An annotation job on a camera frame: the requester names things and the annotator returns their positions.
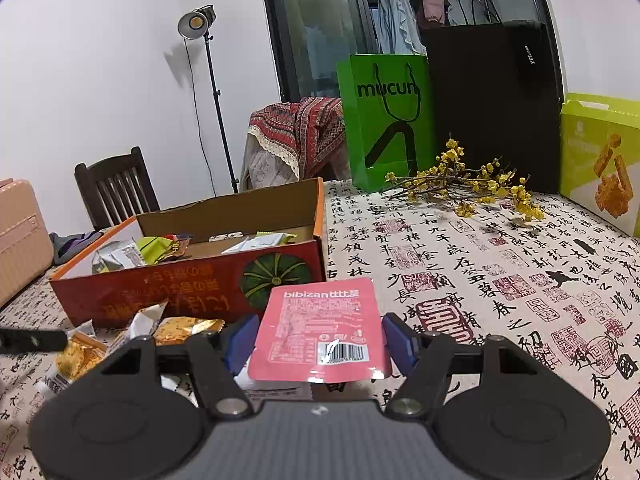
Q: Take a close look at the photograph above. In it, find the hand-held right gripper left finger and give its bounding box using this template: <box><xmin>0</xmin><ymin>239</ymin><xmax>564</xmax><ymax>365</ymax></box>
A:
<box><xmin>92</xmin><ymin>312</ymin><xmax>263</xmax><ymax>420</ymax></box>

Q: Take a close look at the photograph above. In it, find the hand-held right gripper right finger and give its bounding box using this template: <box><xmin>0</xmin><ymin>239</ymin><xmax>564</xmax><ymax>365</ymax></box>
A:
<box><xmin>381</xmin><ymin>312</ymin><xmax>551</xmax><ymax>420</ymax></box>

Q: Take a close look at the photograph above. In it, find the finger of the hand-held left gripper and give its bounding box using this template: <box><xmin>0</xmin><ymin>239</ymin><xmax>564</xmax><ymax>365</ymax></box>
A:
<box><xmin>0</xmin><ymin>329</ymin><xmax>69</xmax><ymax>356</ymax></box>

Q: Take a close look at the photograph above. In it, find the golden snack packet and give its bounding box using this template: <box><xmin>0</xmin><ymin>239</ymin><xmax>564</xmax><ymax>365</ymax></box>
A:
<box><xmin>54</xmin><ymin>332</ymin><xmax>108</xmax><ymax>381</ymax></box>
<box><xmin>152</xmin><ymin>316</ymin><xmax>226</xmax><ymax>346</ymax></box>

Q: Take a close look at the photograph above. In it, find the red cardboard box pumpkin print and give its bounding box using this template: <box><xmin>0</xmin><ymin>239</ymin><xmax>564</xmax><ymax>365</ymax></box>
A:
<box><xmin>50</xmin><ymin>177</ymin><xmax>328</xmax><ymax>328</ymax></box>

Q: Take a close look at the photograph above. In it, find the pink snack packet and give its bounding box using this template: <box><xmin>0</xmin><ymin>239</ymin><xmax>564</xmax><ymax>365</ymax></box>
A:
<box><xmin>248</xmin><ymin>276</ymin><xmax>393</xmax><ymax>383</ymax></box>

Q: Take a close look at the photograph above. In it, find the grey purple cloth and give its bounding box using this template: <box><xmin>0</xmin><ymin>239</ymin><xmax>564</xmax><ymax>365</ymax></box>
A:
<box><xmin>49</xmin><ymin>231</ymin><xmax>108</xmax><ymax>266</ymax></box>

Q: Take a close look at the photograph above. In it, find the pink suitcase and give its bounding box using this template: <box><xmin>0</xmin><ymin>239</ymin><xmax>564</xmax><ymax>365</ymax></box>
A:
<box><xmin>0</xmin><ymin>177</ymin><xmax>55</xmax><ymax>308</ymax></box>

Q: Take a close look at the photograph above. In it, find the green white snack packet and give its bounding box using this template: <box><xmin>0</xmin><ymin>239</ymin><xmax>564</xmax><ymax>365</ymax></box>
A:
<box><xmin>255</xmin><ymin>231</ymin><xmax>298</xmax><ymax>247</ymax></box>

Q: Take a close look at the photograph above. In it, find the silver white snack packet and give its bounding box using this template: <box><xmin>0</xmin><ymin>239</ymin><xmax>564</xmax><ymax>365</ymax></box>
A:
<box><xmin>91</xmin><ymin>240</ymin><xmax>146</xmax><ymax>275</ymax></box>

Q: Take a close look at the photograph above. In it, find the red snack packet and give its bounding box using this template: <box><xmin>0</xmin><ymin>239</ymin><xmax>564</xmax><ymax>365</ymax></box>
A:
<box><xmin>162</xmin><ymin>234</ymin><xmax>193</xmax><ymax>261</ymax></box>

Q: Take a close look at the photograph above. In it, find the dark wooden chair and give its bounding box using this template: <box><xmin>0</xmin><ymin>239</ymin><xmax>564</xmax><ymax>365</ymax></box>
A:
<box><xmin>74</xmin><ymin>146</ymin><xmax>161</xmax><ymax>231</ymax></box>

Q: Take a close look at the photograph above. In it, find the yellow flower branch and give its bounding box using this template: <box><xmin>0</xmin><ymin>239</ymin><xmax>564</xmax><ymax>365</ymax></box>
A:
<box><xmin>384</xmin><ymin>137</ymin><xmax>546</xmax><ymax>223</ymax></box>

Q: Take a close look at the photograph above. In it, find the chair draped with patterned cloths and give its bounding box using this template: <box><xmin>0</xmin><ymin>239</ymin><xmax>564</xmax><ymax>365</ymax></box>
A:
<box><xmin>239</xmin><ymin>132</ymin><xmax>351</xmax><ymax>193</ymax></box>

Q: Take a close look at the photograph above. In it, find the red patterned blanket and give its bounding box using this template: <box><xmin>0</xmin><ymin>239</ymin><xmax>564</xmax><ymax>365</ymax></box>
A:
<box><xmin>247</xmin><ymin>97</ymin><xmax>348</xmax><ymax>181</ymax></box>

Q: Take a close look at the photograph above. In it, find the green paper bag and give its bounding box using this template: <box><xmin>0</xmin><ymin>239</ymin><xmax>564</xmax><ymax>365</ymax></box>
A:
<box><xmin>336</xmin><ymin>53</ymin><xmax>437</xmax><ymax>193</ymax></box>

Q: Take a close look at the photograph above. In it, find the black paper bag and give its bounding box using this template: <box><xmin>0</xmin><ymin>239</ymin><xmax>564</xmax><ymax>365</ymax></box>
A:
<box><xmin>419</xmin><ymin>0</ymin><xmax>563</xmax><ymax>196</ymax></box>

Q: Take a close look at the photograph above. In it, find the yellow-green snack box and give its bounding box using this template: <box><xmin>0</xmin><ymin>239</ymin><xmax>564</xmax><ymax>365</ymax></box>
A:
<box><xmin>559</xmin><ymin>92</ymin><xmax>640</xmax><ymax>238</ymax></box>

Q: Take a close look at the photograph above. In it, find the studio light on stand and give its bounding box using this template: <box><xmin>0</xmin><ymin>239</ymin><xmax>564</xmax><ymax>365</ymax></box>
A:
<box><xmin>177</xmin><ymin>4</ymin><xmax>240</xmax><ymax>195</ymax></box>

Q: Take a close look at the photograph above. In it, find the dark framed glass door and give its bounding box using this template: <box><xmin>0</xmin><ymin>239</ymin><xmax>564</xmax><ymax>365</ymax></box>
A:
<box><xmin>259</xmin><ymin>0</ymin><xmax>566</xmax><ymax>106</ymax></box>

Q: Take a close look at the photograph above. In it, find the light blue hanging shirt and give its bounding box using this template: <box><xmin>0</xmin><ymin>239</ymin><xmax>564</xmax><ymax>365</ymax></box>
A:
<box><xmin>377</xmin><ymin>0</ymin><xmax>426</xmax><ymax>56</ymax></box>

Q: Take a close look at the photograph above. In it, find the pink hanging garment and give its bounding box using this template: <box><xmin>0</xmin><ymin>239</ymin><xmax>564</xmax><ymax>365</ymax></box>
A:
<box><xmin>422</xmin><ymin>0</ymin><xmax>447</xmax><ymax>28</ymax></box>

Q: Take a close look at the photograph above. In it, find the black power cable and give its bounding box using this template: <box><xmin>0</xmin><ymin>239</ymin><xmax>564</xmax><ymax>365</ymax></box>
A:
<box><xmin>184</xmin><ymin>40</ymin><xmax>218</xmax><ymax>196</ymax></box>

